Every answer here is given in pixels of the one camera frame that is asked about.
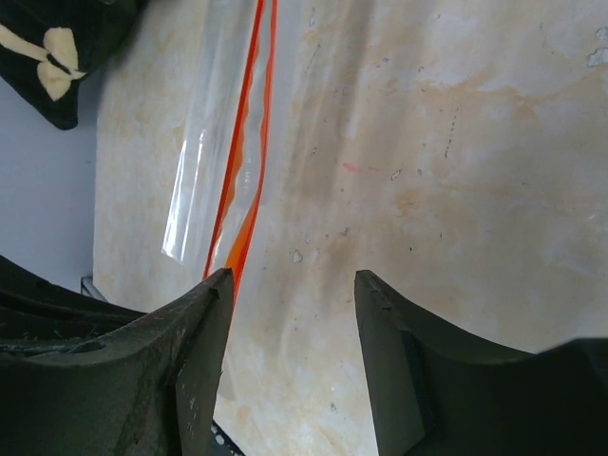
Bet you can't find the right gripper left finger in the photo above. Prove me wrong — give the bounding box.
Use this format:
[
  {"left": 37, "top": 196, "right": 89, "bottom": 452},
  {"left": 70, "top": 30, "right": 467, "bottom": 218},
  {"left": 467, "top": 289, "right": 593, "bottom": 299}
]
[{"left": 1, "top": 267, "right": 234, "bottom": 455}]

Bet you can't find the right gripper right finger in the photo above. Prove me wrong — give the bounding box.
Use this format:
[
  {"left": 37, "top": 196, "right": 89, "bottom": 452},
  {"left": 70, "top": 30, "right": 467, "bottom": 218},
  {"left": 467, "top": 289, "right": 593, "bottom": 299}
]
[{"left": 354, "top": 271, "right": 607, "bottom": 455}]

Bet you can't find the clear zip top bag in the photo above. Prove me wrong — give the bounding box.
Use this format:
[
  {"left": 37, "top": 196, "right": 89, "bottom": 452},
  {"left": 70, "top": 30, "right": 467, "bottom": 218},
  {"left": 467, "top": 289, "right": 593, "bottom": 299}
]
[{"left": 161, "top": 1, "right": 278, "bottom": 281}]

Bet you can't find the black floral pillow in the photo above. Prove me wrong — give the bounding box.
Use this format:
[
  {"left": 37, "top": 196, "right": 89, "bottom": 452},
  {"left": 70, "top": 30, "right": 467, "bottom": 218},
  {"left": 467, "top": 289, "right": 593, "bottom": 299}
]
[{"left": 1, "top": 0, "right": 147, "bottom": 130}]

